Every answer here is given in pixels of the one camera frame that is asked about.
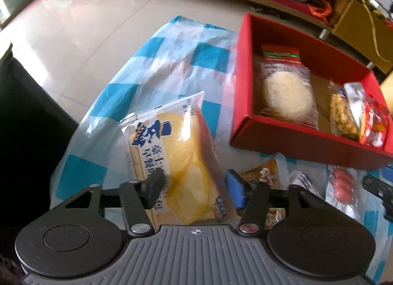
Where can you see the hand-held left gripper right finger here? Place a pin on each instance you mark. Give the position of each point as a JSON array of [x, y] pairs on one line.
[[236, 190]]

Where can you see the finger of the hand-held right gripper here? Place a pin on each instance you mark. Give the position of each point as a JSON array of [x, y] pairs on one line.
[[379, 190]]

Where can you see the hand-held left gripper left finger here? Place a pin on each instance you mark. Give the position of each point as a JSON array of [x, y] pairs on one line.
[[153, 184]]

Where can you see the yellow bread packet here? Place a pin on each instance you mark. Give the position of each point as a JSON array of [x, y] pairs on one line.
[[184, 156]]

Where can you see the red cardboard box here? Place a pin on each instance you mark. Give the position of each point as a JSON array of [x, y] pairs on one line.
[[276, 140]]

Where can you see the red snack packet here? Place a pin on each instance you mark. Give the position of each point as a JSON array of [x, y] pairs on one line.
[[373, 125]]

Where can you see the round rice cracker packet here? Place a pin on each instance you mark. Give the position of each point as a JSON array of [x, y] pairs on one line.
[[287, 97]]

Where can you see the orange snack packet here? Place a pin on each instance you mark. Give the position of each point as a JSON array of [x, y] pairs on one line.
[[267, 174]]

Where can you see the clear sausage packet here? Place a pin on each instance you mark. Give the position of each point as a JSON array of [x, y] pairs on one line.
[[342, 183]]

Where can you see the white and green snack packet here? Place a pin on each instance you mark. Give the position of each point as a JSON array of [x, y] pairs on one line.
[[304, 179]]

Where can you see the yellow twist snack packet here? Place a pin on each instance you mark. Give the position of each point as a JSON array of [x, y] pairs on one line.
[[340, 116]]

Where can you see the blue white checked tablecloth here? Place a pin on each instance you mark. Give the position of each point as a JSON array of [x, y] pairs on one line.
[[159, 67]]

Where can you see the dark sofa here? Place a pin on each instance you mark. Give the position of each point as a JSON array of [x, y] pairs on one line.
[[24, 134]]

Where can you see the wooden cabinet door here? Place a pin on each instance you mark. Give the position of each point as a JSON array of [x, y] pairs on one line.
[[353, 30]]

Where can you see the flat red box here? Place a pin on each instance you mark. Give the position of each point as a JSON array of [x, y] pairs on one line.
[[285, 1]]

